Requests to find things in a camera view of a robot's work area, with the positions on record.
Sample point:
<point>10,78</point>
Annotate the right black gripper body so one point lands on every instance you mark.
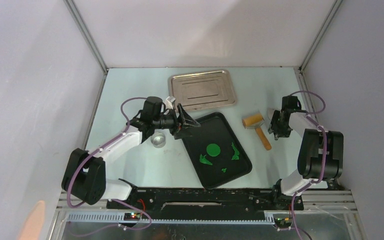
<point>279,128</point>

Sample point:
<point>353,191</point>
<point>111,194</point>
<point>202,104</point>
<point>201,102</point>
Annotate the metal scraper with wooden handle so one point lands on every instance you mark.
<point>270,113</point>

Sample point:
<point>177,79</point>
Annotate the green dough piece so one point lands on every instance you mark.
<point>213,150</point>

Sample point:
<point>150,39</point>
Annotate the silver metal tray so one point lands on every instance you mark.
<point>203,89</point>

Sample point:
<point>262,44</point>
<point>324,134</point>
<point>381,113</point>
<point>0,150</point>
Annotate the wooden dough roller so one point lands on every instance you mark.
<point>255,122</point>

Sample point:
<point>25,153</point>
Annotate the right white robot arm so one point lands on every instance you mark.
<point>320,158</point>

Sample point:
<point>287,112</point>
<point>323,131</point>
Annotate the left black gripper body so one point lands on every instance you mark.
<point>176,124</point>

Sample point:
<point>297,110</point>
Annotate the green dough scrap right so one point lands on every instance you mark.
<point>236,152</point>

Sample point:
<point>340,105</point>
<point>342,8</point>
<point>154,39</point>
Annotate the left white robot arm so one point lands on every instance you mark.
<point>85,178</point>

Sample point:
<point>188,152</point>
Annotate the black plastic tray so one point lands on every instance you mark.
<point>216,129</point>

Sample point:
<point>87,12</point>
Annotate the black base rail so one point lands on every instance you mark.
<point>219,204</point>

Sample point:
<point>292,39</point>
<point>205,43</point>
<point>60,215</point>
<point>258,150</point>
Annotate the green dough scrap left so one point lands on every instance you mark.
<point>203,160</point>

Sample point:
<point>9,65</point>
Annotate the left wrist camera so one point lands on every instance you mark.
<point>170,102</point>

